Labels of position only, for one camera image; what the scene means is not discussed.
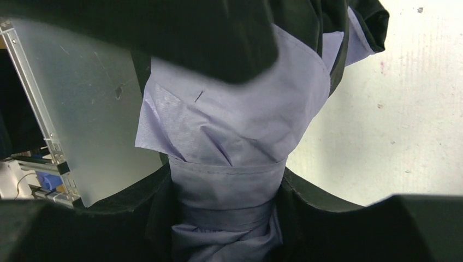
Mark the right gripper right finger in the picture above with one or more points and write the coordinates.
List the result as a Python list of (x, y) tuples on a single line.
[(318, 226)]

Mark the aluminium rail frame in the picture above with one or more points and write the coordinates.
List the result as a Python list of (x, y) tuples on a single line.
[(56, 163)]

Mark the lilac folding umbrella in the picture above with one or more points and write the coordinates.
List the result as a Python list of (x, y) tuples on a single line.
[(232, 89)]

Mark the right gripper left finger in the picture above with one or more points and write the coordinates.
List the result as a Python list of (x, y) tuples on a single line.
[(132, 225)]

